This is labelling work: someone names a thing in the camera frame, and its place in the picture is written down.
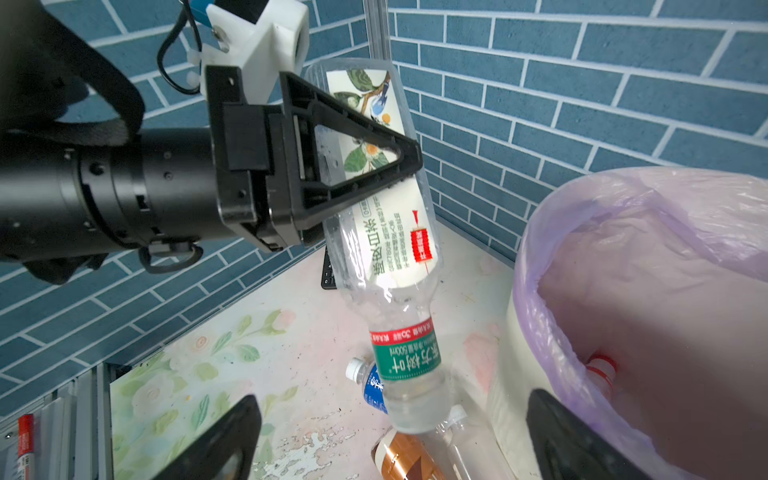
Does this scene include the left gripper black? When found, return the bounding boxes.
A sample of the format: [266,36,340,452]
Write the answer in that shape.
[204,66,423,252]

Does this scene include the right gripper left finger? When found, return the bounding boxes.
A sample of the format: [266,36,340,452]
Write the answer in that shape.
[155,394,262,480]

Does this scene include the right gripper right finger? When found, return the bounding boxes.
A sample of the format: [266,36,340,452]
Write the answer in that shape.
[526,389,649,480]

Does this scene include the clear bottle green red neck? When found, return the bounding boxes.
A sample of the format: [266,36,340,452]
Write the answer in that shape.
[305,58,451,434]

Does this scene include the clear bottle red label red cap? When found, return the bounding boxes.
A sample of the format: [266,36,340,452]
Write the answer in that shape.
[585,354,618,401]

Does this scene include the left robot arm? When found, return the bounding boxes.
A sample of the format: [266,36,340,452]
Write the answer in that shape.
[1,1,423,285]

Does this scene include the white ribbed trash bin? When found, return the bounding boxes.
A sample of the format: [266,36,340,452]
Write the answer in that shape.
[486,301,548,479]

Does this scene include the purple plastic bin liner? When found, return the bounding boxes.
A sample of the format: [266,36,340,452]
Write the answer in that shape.
[512,167,767,479]

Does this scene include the black desk calculator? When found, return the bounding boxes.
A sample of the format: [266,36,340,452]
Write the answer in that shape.
[320,249,337,290]

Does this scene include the frosted clear square bottle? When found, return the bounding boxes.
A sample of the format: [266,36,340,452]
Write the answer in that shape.
[418,404,515,479]

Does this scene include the clear bottle blue label white cap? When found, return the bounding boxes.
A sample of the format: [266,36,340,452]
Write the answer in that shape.
[345,357,387,413]

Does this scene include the brown coffee bottle lying sideways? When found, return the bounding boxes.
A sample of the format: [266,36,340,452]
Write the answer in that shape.
[371,428,446,480]

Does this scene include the red marker pen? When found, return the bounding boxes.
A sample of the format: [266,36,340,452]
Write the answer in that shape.
[16,414,35,480]

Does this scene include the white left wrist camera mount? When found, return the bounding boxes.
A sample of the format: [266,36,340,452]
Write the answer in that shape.
[189,0,310,105]

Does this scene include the aluminium rail frame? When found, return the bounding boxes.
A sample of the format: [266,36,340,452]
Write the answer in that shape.
[1,363,126,479]

